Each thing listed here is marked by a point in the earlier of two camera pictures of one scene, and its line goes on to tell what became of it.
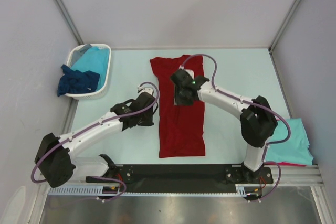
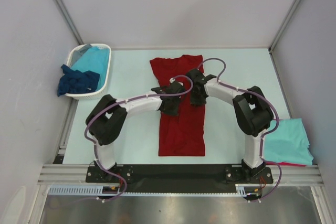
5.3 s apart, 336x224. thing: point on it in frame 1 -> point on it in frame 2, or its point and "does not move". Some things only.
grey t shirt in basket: [77, 53] does not move
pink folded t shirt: [285, 163] does not move
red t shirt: [181, 131] does not move
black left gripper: [149, 121] -> [174, 112]
